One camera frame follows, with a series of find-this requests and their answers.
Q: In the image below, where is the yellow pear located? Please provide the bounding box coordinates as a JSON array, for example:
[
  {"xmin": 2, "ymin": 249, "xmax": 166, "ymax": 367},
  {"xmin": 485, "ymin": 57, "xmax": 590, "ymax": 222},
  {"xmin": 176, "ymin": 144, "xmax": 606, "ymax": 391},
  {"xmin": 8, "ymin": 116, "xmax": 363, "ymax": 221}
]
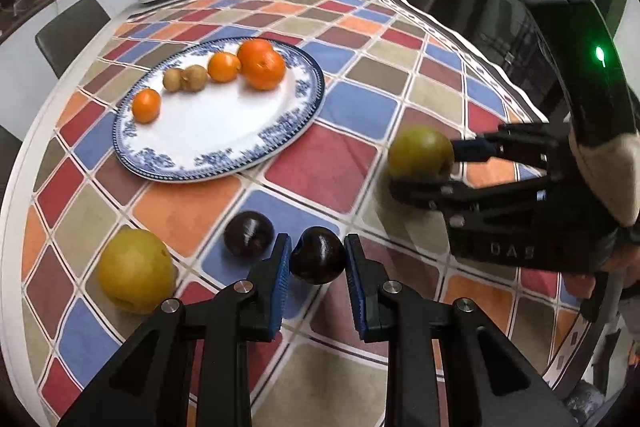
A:
[{"xmin": 97, "ymin": 228, "xmax": 177, "ymax": 314}]

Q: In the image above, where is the blue rimmed white plate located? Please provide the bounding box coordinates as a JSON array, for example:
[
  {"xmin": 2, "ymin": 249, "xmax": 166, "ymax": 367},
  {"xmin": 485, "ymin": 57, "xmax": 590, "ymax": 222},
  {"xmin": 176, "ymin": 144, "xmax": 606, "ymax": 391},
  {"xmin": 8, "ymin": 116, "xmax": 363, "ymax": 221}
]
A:
[{"xmin": 112, "ymin": 36, "xmax": 326, "ymax": 183}]

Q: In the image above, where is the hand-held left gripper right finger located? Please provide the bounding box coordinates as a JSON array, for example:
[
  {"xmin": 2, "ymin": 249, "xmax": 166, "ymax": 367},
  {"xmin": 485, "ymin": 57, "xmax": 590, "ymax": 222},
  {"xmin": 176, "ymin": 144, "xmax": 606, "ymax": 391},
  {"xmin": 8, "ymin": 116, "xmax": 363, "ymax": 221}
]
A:
[{"xmin": 344, "ymin": 233, "xmax": 576, "ymax": 427}]

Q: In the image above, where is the large orange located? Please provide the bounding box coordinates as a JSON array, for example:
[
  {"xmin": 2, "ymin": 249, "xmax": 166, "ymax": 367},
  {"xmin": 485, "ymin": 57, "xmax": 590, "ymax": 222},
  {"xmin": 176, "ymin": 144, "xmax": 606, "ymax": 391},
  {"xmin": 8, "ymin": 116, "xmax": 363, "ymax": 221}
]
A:
[
  {"xmin": 236, "ymin": 38, "xmax": 276, "ymax": 64},
  {"xmin": 242, "ymin": 48, "xmax": 287, "ymax": 90}
]

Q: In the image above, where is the green pear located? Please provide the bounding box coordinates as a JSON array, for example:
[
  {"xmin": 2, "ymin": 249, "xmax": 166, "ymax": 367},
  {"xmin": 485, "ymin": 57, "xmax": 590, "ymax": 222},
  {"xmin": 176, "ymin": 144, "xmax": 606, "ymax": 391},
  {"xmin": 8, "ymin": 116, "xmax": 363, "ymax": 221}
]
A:
[{"xmin": 387, "ymin": 126, "xmax": 456, "ymax": 181}]

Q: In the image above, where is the small brown kiwi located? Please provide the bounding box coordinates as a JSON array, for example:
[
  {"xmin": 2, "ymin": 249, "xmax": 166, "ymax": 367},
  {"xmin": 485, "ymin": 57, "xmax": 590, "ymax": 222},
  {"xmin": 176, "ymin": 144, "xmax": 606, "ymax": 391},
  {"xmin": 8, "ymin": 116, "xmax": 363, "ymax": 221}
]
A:
[
  {"xmin": 162, "ymin": 68, "xmax": 186, "ymax": 93},
  {"xmin": 181, "ymin": 65, "xmax": 209, "ymax": 93}
]

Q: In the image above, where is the small orange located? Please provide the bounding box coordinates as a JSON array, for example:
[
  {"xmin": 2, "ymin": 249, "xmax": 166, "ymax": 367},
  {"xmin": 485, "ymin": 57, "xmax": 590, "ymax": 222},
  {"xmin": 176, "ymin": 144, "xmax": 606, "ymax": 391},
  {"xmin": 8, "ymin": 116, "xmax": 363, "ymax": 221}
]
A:
[
  {"xmin": 207, "ymin": 51, "xmax": 241, "ymax": 84},
  {"xmin": 131, "ymin": 88, "xmax": 162, "ymax": 124}
]

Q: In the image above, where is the person's right hand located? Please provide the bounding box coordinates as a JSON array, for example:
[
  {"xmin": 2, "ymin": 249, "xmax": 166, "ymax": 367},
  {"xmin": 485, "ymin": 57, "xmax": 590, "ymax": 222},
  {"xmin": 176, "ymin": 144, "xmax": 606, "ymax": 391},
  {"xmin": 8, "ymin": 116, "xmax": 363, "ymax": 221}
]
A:
[{"xmin": 574, "ymin": 133, "xmax": 640, "ymax": 304}]

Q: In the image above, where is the white counter cabinet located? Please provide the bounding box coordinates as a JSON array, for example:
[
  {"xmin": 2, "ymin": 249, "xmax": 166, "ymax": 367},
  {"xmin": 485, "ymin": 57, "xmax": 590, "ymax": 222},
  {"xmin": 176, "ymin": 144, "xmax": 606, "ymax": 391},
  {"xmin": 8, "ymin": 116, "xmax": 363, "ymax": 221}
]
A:
[{"xmin": 0, "ymin": 0, "xmax": 226, "ymax": 72}]

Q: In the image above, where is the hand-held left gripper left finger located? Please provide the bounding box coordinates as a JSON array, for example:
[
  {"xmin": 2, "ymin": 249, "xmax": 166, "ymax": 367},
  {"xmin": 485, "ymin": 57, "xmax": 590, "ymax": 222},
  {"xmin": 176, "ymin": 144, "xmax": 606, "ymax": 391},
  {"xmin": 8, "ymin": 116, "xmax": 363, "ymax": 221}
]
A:
[{"xmin": 57, "ymin": 233, "xmax": 293, "ymax": 427}]

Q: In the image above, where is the colourful checkered tablecloth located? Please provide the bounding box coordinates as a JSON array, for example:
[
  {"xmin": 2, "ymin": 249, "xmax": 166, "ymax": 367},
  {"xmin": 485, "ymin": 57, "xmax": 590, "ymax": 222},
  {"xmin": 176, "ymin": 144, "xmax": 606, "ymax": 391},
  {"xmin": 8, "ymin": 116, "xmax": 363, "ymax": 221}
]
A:
[{"xmin": 20, "ymin": 0, "xmax": 596, "ymax": 427}]

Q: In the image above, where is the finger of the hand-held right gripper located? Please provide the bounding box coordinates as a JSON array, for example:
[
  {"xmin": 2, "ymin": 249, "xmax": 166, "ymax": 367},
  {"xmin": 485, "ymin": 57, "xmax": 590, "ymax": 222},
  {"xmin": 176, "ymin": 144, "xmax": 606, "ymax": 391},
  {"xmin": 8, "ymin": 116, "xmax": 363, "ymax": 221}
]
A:
[
  {"xmin": 389, "ymin": 176, "xmax": 552, "ymax": 214},
  {"xmin": 451, "ymin": 121, "xmax": 572, "ymax": 174}
]

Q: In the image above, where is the dark purple plum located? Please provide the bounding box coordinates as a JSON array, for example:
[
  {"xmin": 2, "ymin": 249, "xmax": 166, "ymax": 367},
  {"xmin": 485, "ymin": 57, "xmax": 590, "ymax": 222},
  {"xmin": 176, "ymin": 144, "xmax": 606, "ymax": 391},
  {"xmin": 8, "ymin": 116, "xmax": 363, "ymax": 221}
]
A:
[
  {"xmin": 289, "ymin": 227, "xmax": 347, "ymax": 284},
  {"xmin": 223, "ymin": 210, "xmax": 275, "ymax": 258}
]

